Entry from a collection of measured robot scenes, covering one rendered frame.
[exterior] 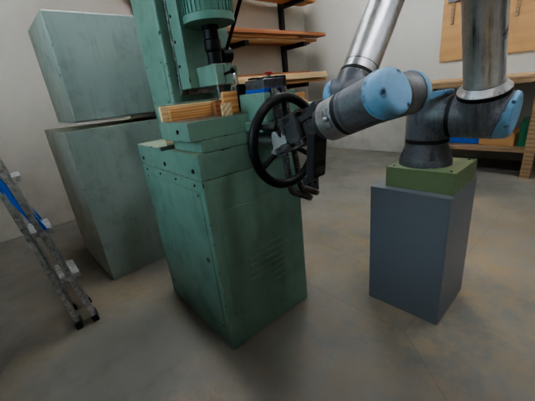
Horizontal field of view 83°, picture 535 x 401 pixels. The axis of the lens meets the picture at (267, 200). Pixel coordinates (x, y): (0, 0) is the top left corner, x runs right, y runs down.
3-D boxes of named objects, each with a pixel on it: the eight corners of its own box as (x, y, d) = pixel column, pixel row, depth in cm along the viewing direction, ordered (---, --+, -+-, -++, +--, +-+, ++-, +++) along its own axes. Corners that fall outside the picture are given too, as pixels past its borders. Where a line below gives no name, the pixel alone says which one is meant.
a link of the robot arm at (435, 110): (415, 134, 127) (419, 90, 121) (461, 135, 114) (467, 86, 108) (397, 140, 118) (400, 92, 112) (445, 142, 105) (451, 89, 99)
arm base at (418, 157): (414, 155, 132) (415, 133, 129) (461, 161, 117) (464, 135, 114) (388, 164, 122) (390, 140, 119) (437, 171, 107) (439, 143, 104)
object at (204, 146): (202, 153, 94) (200, 141, 93) (174, 149, 110) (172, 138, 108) (292, 132, 118) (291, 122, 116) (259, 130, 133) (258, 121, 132)
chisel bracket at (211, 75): (218, 89, 106) (214, 63, 103) (199, 91, 116) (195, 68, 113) (236, 87, 110) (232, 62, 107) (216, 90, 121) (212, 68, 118)
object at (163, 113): (163, 122, 102) (159, 107, 100) (161, 122, 103) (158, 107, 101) (289, 103, 137) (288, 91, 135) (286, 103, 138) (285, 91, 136)
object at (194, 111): (172, 121, 102) (169, 109, 100) (169, 121, 103) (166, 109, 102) (305, 100, 140) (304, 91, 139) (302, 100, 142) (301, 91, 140)
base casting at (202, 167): (201, 183, 96) (195, 154, 93) (140, 163, 138) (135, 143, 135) (298, 153, 122) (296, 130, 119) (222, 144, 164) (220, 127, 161)
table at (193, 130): (205, 145, 84) (201, 123, 82) (162, 139, 106) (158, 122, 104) (338, 115, 119) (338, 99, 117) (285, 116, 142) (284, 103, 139)
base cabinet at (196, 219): (232, 352, 120) (201, 183, 96) (173, 290, 163) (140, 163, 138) (309, 297, 146) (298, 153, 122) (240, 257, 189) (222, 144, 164)
